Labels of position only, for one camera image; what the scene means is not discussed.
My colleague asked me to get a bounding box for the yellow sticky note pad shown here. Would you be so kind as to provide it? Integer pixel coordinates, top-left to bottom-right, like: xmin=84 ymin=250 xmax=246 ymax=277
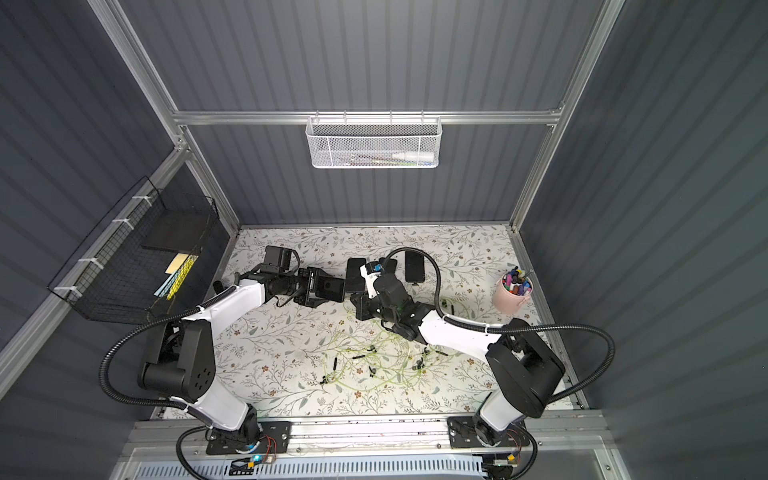
xmin=165 ymin=253 xmax=189 ymax=275

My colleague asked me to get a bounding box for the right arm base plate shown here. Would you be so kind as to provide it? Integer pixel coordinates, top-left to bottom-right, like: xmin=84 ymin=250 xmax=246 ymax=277
xmin=446 ymin=416 xmax=530 ymax=449

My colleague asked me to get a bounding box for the white marker in basket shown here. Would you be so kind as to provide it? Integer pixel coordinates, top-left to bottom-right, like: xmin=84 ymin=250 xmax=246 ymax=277
xmin=391 ymin=151 xmax=435 ymax=165

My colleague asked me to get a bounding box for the white wire mesh basket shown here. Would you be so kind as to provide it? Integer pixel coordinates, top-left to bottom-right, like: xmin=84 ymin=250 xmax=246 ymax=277
xmin=305 ymin=115 xmax=443 ymax=170

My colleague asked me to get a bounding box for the black wire wall basket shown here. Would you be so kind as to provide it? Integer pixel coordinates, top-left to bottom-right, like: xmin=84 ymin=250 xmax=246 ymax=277
xmin=48 ymin=177 xmax=227 ymax=325

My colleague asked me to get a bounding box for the pink pen cup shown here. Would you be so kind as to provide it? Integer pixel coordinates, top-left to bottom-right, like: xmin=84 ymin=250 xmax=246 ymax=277
xmin=492 ymin=267 xmax=533 ymax=315

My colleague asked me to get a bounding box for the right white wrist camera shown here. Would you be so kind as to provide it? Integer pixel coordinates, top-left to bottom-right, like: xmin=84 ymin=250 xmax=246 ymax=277
xmin=360 ymin=262 xmax=384 ymax=299

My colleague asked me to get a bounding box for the black corrugated cable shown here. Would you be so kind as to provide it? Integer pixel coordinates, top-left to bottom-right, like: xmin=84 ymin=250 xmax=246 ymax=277
xmin=383 ymin=246 xmax=617 ymax=404
xmin=98 ymin=248 xmax=301 ymax=480

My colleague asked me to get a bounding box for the left black corrugated cable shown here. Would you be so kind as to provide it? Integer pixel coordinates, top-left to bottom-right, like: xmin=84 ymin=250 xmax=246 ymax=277
xmin=98 ymin=248 xmax=301 ymax=480

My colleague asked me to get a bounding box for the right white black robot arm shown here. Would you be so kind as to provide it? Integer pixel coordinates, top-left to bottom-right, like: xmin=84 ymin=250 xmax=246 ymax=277
xmin=350 ymin=273 xmax=565 ymax=432

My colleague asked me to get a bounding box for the green wired earphones tangle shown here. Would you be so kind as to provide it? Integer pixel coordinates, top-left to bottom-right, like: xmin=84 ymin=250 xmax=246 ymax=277
xmin=312 ymin=302 xmax=483 ymax=393

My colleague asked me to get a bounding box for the small black smartphone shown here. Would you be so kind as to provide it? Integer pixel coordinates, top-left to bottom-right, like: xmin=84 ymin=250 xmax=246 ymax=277
xmin=315 ymin=276 xmax=346 ymax=303

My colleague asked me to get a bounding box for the black foam pad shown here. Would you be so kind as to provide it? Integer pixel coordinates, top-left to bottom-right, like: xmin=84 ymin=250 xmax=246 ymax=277
xmin=141 ymin=210 xmax=211 ymax=254

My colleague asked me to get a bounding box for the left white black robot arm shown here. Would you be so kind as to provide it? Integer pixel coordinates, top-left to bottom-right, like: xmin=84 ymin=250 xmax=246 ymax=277
xmin=138 ymin=246 xmax=345 ymax=432

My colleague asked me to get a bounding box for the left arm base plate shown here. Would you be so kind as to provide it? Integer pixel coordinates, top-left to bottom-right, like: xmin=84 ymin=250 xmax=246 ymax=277
xmin=206 ymin=421 xmax=293 ymax=455

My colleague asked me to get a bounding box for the right black corrugated cable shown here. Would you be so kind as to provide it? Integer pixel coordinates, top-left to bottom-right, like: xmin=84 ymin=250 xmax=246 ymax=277
xmin=383 ymin=246 xmax=617 ymax=404

